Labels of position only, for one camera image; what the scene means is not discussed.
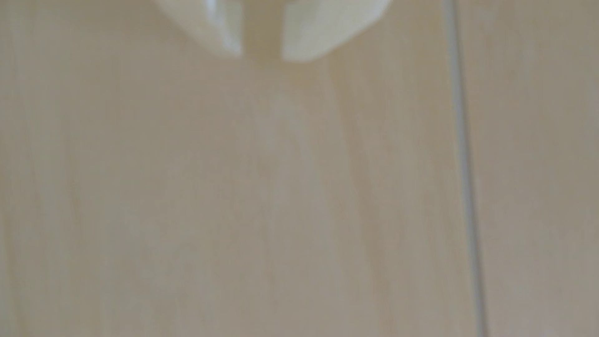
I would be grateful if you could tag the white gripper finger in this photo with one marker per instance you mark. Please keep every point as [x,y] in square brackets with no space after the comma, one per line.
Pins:
[206,18]
[327,23]

